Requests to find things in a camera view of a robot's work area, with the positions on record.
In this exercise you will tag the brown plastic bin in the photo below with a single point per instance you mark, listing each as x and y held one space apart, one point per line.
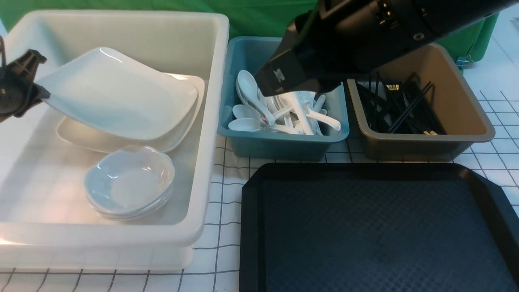
453 102

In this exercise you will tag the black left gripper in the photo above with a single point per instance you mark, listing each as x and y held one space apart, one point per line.
19 92

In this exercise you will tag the large white plastic tub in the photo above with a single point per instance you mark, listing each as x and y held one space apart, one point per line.
184 43

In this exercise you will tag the white spoon lying front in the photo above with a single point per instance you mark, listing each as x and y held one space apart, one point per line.
256 125

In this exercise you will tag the metal clip on backdrop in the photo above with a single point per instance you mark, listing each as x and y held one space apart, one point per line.
464 62

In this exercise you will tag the white small bowl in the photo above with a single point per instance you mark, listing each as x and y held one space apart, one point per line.
138 169
126 205

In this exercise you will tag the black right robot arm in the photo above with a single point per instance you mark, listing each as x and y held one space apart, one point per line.
411 24

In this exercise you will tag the white spoon long handle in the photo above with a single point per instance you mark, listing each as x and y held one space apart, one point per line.
307 106

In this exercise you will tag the white small bowl in tub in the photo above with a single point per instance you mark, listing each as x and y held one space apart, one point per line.
126 205

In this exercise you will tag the black serving tray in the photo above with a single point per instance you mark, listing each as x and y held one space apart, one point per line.
313 227

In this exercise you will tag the large white rice plate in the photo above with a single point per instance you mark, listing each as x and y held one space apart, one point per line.
116 94

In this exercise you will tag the green cloth backdrop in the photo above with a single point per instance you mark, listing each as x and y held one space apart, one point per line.
247 17

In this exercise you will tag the pile of black chopsticks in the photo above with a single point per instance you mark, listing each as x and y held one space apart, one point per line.
399 107

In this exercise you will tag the spoon with red label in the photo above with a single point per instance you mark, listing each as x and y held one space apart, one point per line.
247 90

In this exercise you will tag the white square plate in tub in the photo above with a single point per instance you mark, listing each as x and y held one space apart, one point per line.
83 136

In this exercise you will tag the teal plastic bin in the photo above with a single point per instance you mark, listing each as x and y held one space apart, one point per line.
249 53

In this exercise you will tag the white checkered tablecloth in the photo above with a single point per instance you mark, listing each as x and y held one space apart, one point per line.
219 227

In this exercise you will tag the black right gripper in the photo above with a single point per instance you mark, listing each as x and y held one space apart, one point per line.
320 51

